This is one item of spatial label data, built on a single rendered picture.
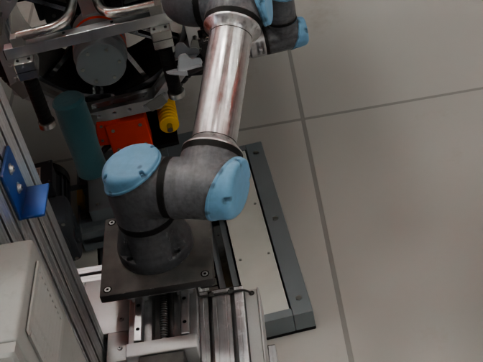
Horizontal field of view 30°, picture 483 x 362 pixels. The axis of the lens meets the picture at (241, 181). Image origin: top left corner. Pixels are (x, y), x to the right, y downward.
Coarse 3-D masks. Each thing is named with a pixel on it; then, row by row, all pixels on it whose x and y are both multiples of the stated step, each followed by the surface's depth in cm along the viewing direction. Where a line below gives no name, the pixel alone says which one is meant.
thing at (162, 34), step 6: (162, 24) 221; (168, 24) 220; (150, 30) 220; (156, 30) 219; (162, 30) 219; (168, 30) 219; (156, 36) 219; (162, 36) 219; (168, 36) 219; (156, 42) 220; (162, 42) 220; (168, 42) 221; (156, 48) 221; (162, 48) 221
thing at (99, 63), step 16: (80, 16) 239; (96, 16) 236; (80, 48) 228; (96, 48) 227; (112, 48) 228; (80, 64) 229; (96, 64) 230; (112, 64) 230; (96, 80) 232; (112, 80) 233
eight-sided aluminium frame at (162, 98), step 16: (0, 0) 230; (16, 0) 231; (0, 16) 233; (0, 32) 235; (192, 32) 245; (0, 48) 238; (16, 80) 246; (160, 80) 258; (48, 96) 250; (112, 96) 260; (128, 96) 259; (144, 96) 260; (160, 96) 256; (96, 112) 256; (112, 112) 257; (128, 112) 258; (144, 112) 259
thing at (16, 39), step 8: (72, 0) 225; (72, 8) 222; (64, 16) 219; (72, 16) 221; (48, 24) 217; (56, 24) 217; (64, 24) 218; (16, 32) 217; (24, 32) 216; (32, 32) 217; (40, 32) 217; (48, 32) 217; (16, 40) 217; (24, 40) 219
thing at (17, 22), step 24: (24, 0) 242; (48, 0) 244; (144, 0) 249; (24, 24) 266; (72, 24) 249; (72, 48) 254; (144, 48) 275; (48, 72) 258; (72, 72) 268; (144, 72) 262; (96, 96) 263
